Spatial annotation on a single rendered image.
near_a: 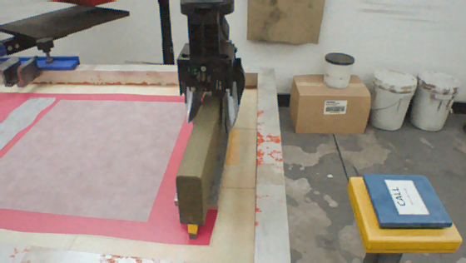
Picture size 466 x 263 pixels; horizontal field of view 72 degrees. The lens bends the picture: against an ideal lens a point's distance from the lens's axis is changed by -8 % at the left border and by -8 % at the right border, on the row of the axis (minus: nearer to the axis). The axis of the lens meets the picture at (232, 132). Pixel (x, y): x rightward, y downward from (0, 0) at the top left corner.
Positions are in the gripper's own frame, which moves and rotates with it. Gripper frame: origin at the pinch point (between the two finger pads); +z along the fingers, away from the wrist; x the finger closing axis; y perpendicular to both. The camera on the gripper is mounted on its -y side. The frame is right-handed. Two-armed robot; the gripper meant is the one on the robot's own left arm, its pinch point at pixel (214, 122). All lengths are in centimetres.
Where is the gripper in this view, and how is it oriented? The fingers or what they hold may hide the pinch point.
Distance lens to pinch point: 57.1
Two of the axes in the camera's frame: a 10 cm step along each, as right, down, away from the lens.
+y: -0.6, 5.5, -8.3
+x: 10.0, 0.3, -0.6
